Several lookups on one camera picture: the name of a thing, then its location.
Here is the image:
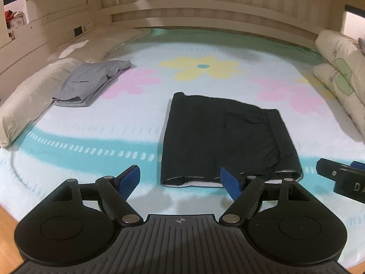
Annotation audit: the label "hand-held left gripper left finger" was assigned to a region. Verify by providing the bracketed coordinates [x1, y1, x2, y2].
[50, 165, 144, 227]

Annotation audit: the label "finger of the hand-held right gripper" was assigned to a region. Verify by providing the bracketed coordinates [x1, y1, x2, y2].
[316, 158, 348, 179]
[332, 161, 365, 204]

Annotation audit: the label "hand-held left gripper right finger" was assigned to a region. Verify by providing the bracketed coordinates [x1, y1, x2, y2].
[219, 166, 309, 227]

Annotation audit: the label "black pants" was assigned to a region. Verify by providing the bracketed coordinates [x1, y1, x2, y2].
[160, 92, 304, 189]

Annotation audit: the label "grey folded pants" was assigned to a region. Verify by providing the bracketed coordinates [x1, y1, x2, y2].
[52, 60, 132, 108]

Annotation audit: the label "cream floral pillow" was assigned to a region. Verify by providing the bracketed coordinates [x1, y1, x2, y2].
[312, 63, 365, 144]
[315, 29, 365, 107]

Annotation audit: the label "floral bed sheet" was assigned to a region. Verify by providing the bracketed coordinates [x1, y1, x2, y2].
[0, 28, 365, 269]

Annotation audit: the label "large beige pillow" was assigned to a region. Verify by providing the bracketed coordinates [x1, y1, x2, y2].
[0, 58, 86, 149]

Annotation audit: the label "flat beige pillow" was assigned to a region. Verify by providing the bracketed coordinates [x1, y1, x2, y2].
[47, 27, 151, 63]

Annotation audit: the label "cream wooden headboard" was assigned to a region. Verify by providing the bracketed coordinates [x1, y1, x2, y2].
[0, 0, 365, 59]

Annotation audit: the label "floral storage box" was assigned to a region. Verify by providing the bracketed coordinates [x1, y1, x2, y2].
[10, 11, 28, 31]

